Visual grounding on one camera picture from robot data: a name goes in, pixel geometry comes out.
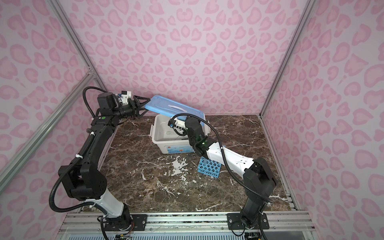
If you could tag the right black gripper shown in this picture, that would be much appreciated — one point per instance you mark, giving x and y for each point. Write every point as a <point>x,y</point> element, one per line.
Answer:
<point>188,118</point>

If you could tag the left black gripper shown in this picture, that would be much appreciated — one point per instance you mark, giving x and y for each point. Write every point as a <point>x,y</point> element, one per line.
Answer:
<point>139,105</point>

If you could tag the blue plastic box lid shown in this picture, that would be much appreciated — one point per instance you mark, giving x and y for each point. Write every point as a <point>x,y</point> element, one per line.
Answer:
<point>167,108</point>

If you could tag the white plastic storage box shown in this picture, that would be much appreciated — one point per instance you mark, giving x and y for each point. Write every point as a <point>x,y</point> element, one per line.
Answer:
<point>166,139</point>

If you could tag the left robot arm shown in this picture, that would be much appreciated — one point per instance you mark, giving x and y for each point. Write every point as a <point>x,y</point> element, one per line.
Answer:
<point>82,179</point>

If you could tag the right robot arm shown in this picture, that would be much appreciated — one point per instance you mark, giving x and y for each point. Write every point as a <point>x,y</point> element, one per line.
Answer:
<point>254,175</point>

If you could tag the blue test tube rack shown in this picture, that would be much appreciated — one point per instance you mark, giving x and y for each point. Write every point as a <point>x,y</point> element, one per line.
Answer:
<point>209,168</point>

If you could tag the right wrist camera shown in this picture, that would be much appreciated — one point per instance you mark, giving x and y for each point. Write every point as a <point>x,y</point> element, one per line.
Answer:
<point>176,124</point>

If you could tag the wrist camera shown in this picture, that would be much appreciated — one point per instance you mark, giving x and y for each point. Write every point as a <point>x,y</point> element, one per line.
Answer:
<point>124,97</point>
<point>176,124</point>

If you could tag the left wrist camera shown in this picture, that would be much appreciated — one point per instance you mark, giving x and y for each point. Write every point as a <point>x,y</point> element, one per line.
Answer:
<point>124,97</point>

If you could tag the diagonal aluminium frame bar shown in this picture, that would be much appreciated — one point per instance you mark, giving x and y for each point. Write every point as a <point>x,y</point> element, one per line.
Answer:
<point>21,157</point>

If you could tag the aluminium corner frame post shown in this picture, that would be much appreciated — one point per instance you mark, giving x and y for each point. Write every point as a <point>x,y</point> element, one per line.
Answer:
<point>78,48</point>

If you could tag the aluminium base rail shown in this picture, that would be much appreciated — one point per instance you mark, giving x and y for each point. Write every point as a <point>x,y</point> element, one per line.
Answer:
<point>295,225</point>

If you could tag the right aluminium corner post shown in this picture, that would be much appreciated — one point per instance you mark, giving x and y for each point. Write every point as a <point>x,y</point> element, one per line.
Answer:
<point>297,34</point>

